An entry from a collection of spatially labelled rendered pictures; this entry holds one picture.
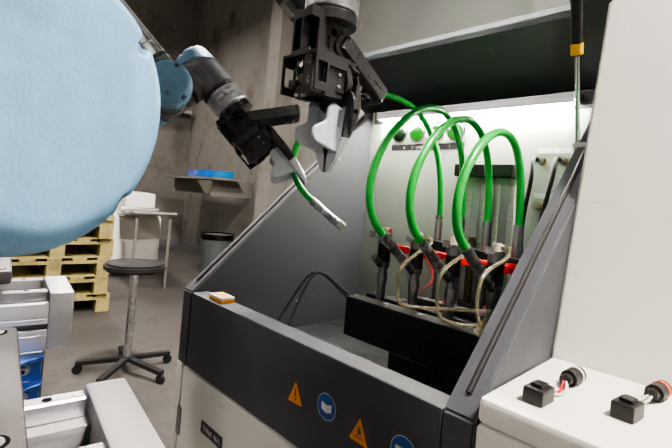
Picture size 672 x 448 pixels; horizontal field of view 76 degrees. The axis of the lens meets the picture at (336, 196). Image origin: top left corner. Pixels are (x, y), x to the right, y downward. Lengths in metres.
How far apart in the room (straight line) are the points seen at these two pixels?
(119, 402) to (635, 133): 0.73
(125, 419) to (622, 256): 0.63
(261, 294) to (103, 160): 0.92
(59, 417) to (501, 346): 0.46
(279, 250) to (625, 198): 0.75
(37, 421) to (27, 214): 0.28
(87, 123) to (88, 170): 0.02
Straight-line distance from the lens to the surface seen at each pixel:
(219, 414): 0.95
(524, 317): 0.62
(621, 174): 0.76
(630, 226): 0.73
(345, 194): 1.26
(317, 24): 0.64
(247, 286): 1.08
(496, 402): 0.53
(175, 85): 0.79
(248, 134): 0.89
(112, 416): 0.42
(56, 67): 0.20
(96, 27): 0.21
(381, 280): 0.91
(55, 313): 0.83
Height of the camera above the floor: 1.18
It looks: level
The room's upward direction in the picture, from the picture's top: 5 degrees clockwise
